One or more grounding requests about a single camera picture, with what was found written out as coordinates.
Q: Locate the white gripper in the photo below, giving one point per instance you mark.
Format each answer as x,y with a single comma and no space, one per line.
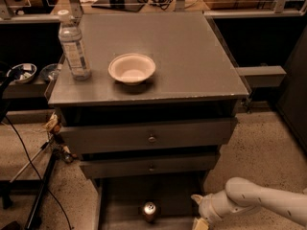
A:
207,207

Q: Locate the red coke can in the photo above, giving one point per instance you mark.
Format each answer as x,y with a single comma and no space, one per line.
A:
149,211

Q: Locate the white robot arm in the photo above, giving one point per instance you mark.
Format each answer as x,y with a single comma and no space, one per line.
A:
241,196

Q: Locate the grey open bottom drawer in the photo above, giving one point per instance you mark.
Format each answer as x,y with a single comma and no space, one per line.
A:
124,197

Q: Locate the grey drawer cabinet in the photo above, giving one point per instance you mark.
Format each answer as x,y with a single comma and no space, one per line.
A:
194,78

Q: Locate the grey top drawer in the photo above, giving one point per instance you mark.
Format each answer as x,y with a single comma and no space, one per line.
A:
148,136

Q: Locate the grey middle drawer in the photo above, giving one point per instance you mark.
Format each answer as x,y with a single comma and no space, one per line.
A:
149,165

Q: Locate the grey side shelf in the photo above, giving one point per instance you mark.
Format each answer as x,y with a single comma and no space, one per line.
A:
262,76

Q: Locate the white paper bowl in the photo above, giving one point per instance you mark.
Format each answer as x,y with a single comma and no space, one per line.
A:
131,69

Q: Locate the black metal stand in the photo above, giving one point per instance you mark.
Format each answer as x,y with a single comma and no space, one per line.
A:
37,187

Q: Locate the blue grey bowl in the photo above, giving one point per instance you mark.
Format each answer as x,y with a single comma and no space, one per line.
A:
50,72

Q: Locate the clear plastic water bottle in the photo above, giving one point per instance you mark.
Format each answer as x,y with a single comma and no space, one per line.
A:
71,40

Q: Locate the white bowl with items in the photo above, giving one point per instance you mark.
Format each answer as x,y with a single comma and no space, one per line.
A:
22,73

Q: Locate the black monitor stand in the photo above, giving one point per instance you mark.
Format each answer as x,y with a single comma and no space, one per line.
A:
119,5

